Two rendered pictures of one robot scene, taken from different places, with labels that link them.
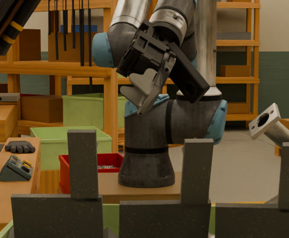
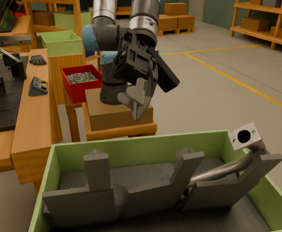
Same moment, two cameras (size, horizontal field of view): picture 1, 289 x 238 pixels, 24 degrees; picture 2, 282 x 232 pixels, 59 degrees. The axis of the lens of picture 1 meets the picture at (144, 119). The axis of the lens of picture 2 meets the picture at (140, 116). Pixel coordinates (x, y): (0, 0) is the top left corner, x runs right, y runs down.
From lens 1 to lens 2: 0.73 m
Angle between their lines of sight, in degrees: 26
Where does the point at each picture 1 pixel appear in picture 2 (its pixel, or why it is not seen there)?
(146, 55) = (137, 68)
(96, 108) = (71, 20)
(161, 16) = (141, 24)
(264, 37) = not seen: outside the picture
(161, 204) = (158, 187)
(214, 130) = not seen: hidden behind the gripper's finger
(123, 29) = (103, 22)
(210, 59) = not seen: hidden behind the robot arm
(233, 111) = (127, 10)
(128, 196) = (109, 114)
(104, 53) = (92, 43)
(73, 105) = (59, 18)
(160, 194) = (127, 111)
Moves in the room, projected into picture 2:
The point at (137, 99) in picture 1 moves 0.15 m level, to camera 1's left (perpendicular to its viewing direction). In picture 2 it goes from (131, 103) to (62, 109)
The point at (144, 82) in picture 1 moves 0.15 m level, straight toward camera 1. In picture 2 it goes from (138, 93) to (156, 130)
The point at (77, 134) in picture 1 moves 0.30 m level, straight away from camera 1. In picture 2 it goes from (92, 160) to (78, 95)
